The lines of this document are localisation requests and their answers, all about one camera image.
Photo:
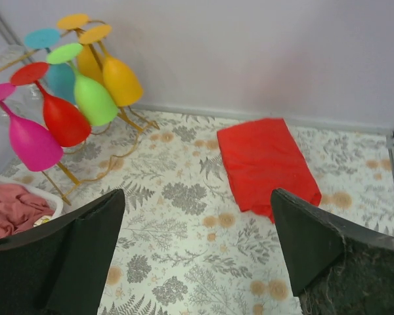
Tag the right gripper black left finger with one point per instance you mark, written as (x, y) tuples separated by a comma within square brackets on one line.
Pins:
[(61, 267)]

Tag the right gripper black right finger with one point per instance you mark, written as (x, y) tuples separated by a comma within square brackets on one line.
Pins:
[(335, 266)]

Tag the magenta plastic wine glass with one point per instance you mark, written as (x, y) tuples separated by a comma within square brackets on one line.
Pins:
[(34, 145)]

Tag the red plastic wine glass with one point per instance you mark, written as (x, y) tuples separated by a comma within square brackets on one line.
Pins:
[(64, 121)]

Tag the green plastic wine glass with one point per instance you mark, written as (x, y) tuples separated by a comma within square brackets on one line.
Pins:
[(92, 98)]

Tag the clear wine glass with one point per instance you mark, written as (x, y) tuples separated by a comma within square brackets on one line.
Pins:
[(27, 100)]

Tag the front orange plastic wine glass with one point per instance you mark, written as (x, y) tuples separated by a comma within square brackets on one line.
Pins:
[(119, 78)]

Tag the pink crumpled cloth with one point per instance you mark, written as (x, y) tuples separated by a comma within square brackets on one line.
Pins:
[(20, 209)]

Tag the red folded cloth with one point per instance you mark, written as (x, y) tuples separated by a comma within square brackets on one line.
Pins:
[(261, 156)]

